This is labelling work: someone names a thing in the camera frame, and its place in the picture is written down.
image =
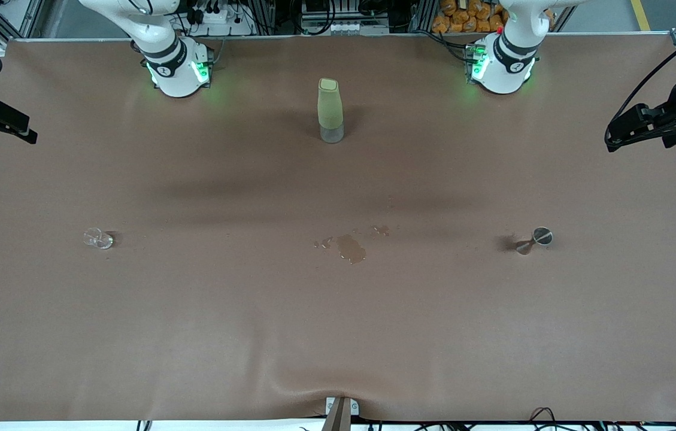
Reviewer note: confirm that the clear glass measuring cup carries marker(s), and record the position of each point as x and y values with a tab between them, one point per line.
99	239

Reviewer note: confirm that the steel double jigger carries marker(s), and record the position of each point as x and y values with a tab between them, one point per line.
541	236

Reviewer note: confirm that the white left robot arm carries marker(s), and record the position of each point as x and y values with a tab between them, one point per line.
502	72

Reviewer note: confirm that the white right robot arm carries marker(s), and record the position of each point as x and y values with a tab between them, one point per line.
164	69

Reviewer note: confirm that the orange snack bags pile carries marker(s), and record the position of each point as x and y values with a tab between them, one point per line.
469	18

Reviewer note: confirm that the white power strip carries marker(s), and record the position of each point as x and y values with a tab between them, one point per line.
218	24

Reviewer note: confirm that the green sleeved bottle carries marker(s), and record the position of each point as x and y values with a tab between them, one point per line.
330	108

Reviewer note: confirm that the spilled liquid puddle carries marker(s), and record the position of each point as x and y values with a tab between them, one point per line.
351	248

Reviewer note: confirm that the brown table mat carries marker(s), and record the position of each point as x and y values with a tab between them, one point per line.
338	335

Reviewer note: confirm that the metal table clamp bracket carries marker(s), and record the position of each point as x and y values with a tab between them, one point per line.
340	413

